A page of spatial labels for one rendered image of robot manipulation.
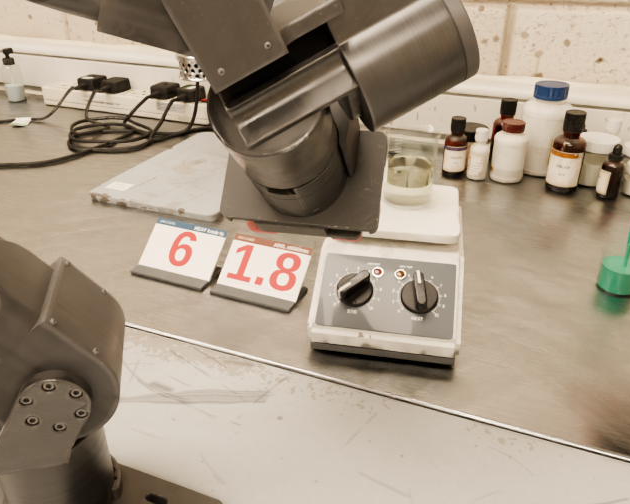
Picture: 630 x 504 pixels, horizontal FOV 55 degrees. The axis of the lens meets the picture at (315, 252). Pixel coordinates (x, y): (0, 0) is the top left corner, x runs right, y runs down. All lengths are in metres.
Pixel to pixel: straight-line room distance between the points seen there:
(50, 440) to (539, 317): 0.44
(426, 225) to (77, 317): 0.33
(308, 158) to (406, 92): 0.06
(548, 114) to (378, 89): 0.66
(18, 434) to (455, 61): 0.28
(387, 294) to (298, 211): 0.19
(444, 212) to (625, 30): 0.54
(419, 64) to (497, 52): 0.77
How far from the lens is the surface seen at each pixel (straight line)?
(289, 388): 0.50
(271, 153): 0.28
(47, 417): 0.34
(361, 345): 0.52
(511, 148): 0.90
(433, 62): 0.29
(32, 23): 1.52
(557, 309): 0.63
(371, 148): 0.39
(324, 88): 0.28
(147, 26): 0.26
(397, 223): 0.56
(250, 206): 0.39
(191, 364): 0.53
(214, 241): 0.65
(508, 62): 1.07
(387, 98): 0.29
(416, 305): 0.51
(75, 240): 0.77
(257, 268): 0.62
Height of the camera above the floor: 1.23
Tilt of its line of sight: 29 degrees down
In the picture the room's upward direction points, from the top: straight up
